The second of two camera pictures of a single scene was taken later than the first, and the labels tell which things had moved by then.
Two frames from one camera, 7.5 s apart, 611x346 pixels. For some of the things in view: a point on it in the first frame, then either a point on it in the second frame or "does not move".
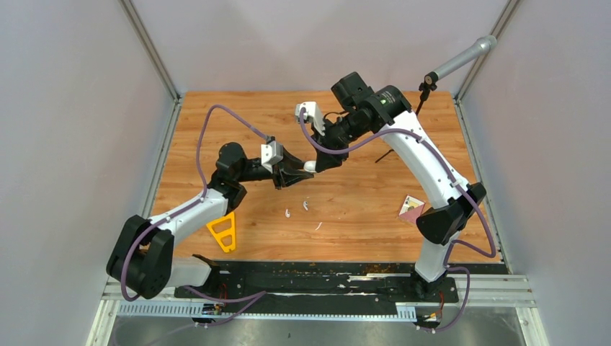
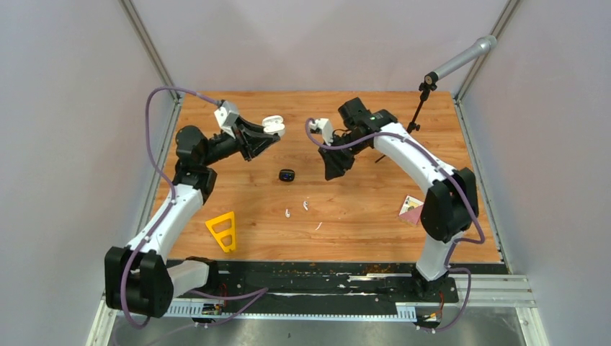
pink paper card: [411, 208] does not move
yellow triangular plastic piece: [225, 233] does not move
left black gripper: [282, 173] → [256, 141]
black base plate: [398, 281] does not move
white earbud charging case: [310, 166] → [273, 125]
